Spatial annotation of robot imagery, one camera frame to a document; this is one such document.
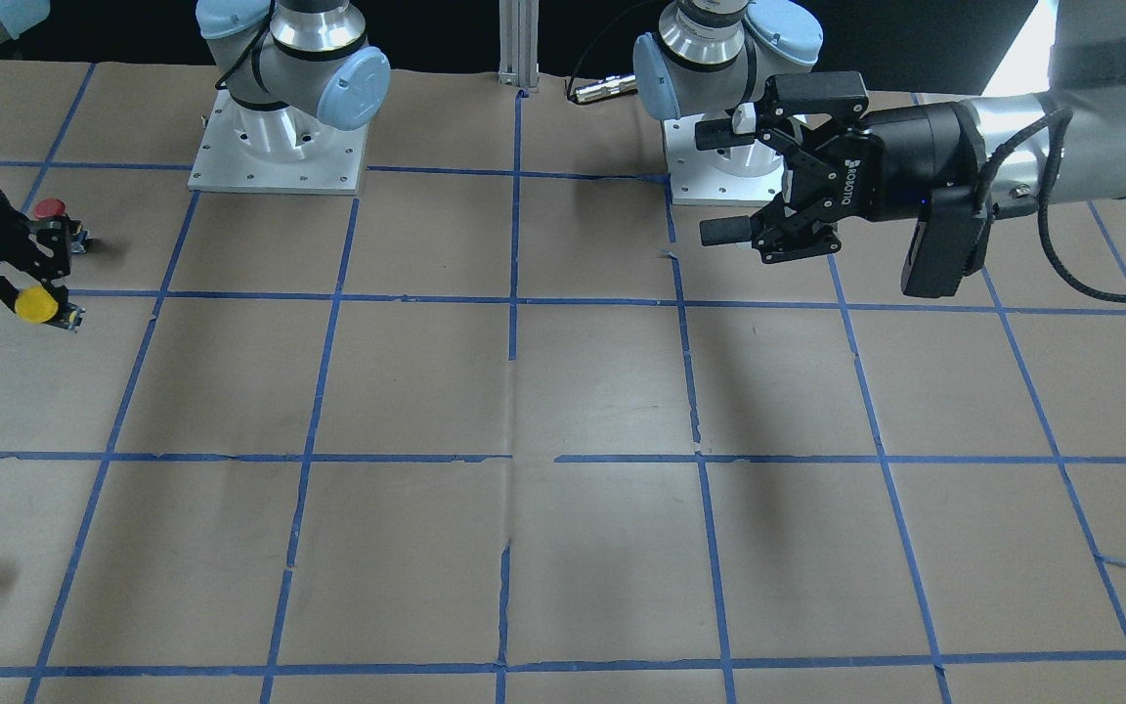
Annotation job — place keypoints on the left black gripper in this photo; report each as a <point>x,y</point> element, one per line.
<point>907,156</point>

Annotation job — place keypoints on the yellow push button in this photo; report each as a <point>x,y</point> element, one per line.
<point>36,305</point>

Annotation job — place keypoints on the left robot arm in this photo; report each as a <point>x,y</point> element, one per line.
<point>748,71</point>

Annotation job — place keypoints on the red push button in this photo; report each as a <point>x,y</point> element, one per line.
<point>52,213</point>

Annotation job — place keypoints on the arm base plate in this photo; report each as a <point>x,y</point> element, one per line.
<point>737,176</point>
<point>275,152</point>

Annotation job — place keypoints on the silver cable connector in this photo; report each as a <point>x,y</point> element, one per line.
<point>608,88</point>

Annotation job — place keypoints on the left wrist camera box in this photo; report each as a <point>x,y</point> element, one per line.
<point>949,243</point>

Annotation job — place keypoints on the aluminium frame post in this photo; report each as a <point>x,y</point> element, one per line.
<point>519,41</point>

